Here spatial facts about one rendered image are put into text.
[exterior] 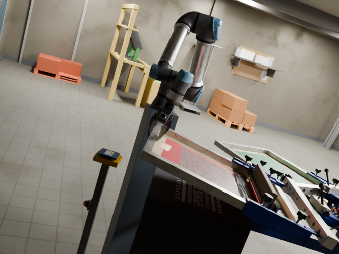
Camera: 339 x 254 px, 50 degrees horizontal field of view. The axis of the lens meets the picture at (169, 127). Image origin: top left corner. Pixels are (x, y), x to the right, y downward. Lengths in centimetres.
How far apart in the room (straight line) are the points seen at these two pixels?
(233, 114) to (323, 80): 381
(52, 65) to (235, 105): 446
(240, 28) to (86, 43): 416
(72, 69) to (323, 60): 727
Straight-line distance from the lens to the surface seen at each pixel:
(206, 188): 153
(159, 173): 193
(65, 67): 913
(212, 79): 1033
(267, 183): 177
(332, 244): 167
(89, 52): 958
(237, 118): 933
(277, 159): 315
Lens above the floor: 163
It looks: 13 degrees down
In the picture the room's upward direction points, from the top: 18 degrees clockwise
